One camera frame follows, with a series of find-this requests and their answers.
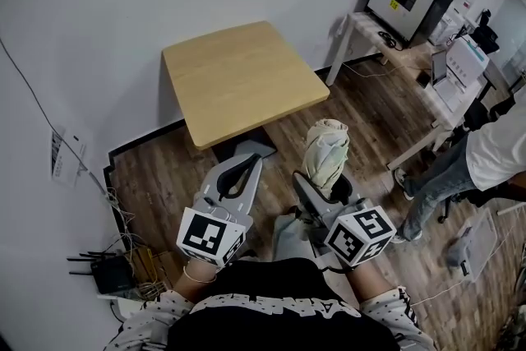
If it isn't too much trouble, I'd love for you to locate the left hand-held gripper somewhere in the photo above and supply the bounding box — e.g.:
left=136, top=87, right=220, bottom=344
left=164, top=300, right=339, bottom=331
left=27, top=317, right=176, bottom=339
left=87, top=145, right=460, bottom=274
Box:
left=176, top=152, right=265, bottom=270

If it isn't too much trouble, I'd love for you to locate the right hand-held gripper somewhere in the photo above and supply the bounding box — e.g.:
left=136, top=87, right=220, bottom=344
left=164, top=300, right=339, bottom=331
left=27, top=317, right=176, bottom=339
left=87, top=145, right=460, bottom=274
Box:
left=291, top=170, right=398, bottom=269

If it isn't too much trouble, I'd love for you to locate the pale green cloth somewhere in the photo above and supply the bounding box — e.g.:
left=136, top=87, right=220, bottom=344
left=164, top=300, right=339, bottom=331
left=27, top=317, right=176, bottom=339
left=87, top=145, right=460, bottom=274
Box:
left=301, top=117, right=351, bottom=199

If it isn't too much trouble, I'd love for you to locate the person's left forearm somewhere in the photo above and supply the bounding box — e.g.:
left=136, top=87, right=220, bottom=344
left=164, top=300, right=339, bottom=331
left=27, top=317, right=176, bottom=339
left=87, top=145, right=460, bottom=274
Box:
left=102, top=256, right=219, bottom=351

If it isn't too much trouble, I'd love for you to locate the person's right forearm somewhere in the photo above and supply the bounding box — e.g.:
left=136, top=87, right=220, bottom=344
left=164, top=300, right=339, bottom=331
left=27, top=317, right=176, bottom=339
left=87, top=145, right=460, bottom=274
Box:
left=344, top=257, right=437, bottom=351

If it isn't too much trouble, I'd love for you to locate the wooden table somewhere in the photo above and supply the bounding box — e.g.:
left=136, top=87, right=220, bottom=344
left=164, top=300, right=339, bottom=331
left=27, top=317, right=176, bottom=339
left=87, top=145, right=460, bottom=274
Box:
left=160, top=20, right=331, bottom=168

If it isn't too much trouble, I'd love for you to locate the yellow cardboard box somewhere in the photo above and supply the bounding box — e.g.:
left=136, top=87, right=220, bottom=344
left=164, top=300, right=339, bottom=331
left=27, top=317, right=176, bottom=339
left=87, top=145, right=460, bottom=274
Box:
left=130, top=245, right=182, bottom=289

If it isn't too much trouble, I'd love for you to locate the person's black printed top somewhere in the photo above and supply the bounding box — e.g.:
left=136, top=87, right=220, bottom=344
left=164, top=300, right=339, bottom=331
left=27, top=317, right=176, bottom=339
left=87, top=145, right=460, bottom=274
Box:
left=164, top=257, right=404, bottom=351

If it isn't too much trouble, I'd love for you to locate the black phone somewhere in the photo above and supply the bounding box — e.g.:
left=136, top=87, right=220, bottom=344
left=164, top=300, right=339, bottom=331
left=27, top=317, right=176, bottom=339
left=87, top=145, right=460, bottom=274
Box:
left=415, top=69, right=433, bottom=90

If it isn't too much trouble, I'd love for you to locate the black router with antennas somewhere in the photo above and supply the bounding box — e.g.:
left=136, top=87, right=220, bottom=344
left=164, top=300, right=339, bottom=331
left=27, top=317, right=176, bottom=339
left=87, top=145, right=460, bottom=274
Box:
left=67, top=251, right=136, bottom=296

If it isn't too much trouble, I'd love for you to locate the clear plastic floor bin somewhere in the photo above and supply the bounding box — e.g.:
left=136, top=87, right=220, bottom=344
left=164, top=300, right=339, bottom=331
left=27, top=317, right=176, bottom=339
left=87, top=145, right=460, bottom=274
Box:
left=445, top=206, right=511, bottom=284

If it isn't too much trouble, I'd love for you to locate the white checked-top desk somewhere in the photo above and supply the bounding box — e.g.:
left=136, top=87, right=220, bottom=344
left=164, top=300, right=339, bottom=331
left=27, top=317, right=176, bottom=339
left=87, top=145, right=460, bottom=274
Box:
left=324, top=11, right=499, bottom=172

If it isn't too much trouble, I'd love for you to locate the white power strip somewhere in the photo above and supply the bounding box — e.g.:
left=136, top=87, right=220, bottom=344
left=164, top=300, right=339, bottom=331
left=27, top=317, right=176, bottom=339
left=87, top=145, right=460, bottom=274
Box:
left=96, top=293, right=145, bottom=321

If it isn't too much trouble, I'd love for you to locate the grey equipment cabinet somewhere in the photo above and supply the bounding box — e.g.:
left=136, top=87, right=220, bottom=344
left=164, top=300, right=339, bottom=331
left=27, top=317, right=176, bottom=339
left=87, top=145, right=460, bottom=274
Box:
left=362, top=0, right=454, bottom=50

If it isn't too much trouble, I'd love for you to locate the black gripper strap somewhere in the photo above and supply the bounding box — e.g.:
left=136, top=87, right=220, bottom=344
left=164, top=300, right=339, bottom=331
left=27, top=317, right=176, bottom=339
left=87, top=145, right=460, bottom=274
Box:
left=315, top=264, right=355, bottom=275

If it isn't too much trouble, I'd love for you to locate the thin wrist bracelet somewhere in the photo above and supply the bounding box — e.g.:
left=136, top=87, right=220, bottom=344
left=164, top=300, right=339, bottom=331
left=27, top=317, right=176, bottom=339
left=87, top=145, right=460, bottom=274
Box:
left=182, top=264, right=218, bottom=284

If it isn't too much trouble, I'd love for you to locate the tangle of thin cables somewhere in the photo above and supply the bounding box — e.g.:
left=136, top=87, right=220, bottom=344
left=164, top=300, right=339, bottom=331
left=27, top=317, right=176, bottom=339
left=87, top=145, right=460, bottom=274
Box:
left=104, top=186, right=174, bottom=302

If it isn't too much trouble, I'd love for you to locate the white floor cable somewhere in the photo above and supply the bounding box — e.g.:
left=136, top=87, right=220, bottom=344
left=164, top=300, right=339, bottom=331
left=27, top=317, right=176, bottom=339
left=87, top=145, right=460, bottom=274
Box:
left=410, top=224, right=515, bottom=307

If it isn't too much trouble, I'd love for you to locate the coiled black cable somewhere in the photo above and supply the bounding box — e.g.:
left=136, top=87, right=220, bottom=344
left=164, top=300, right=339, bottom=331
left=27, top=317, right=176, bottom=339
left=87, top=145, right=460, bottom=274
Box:
left=376, top=30, right=404, bottom=52

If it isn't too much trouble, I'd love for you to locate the white wall device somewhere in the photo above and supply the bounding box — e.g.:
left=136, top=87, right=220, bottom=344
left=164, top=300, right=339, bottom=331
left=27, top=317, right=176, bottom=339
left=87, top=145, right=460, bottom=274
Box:
left=49, top=126, right=92, bottom=190

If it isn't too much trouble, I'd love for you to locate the thin grey wall cable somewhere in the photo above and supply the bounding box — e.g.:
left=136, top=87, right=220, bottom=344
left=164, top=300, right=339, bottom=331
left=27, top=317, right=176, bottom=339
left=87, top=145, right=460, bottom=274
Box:
left=0, top=35, right=113, bottom=199

